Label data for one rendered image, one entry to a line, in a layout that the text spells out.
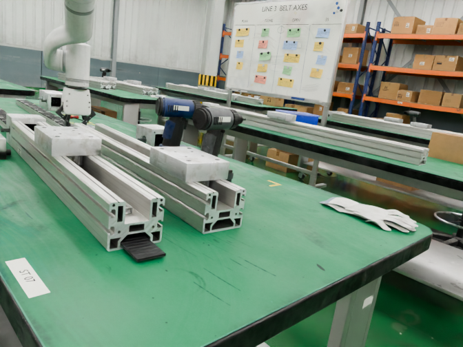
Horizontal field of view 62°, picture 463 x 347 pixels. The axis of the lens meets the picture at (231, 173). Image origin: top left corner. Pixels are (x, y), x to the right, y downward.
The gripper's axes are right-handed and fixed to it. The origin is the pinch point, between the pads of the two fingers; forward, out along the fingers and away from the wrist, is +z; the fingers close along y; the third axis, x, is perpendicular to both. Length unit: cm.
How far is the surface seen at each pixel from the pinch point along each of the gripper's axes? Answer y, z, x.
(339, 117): -316, -2, -105
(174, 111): -14, -14, 49
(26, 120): 20.5, -4.8, 16.3
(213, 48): -502, -93, -616
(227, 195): -2, -2, 94
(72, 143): 21, -7, 64
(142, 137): -15.6, -1.4, 25.9
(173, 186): 6, -2, 84
